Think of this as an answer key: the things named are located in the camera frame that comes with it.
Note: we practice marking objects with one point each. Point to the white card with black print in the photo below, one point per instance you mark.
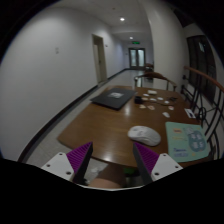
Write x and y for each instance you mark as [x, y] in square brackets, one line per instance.
[189, 113]

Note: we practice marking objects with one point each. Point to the wooden side door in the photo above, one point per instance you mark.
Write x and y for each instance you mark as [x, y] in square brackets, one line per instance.
[99, 58]

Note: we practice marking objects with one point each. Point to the black laptop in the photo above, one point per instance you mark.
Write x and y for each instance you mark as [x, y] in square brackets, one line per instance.
[114, 98]

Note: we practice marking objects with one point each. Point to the green exit sign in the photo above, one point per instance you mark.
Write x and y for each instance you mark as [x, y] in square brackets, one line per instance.
[135, 42]

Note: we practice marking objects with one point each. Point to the white paper scrap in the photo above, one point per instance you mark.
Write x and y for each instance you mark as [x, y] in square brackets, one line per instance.
[166, 114]

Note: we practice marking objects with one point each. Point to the white small box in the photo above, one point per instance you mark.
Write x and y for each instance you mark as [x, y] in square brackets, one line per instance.
[152, 92]

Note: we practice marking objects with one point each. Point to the small black box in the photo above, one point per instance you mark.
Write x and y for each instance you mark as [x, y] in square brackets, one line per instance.
[138, 100]

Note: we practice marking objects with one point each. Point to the glass double door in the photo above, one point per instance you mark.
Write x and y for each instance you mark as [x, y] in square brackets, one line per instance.
[137, 58]

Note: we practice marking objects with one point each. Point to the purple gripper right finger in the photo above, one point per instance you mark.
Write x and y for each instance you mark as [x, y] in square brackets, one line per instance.
[146, 160]

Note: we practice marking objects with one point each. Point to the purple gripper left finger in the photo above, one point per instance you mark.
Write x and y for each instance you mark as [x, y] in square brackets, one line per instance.
[79, 160]

